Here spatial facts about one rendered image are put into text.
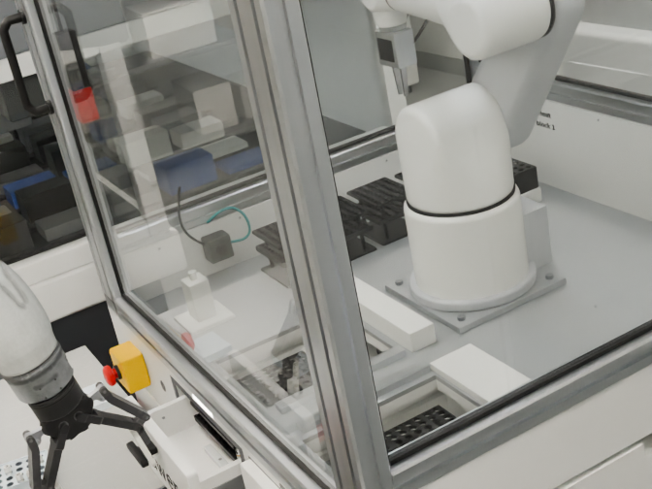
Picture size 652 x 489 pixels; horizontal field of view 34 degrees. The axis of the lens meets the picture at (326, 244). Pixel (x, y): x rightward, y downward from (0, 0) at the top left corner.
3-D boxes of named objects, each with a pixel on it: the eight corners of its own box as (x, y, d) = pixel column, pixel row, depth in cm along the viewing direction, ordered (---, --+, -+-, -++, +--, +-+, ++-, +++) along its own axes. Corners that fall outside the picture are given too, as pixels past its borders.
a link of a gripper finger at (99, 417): (67, 411, 160) (70, 403, 160) (134, 423, 167) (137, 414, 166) (74, 422, 157) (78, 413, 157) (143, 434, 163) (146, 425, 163)
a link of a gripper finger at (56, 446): (71, 424, 157) (62, 424, 156) (54, 494, 159) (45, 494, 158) (63, 413, 160) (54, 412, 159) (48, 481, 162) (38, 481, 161)
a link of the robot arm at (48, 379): (65, 349, 150) (85, 381, 153) (48, 327, 158) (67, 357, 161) (8, 386, 148) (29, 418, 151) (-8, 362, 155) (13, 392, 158)
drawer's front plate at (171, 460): (203, 534, 163) (185, 475, 158) (137, 450, 187) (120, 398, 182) (213, 529, 163) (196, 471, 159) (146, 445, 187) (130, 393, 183)
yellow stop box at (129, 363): (127, 396, 200) (116, 364, 197) (114, 381, 206) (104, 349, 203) (152, 385, 202) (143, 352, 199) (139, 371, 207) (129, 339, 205)
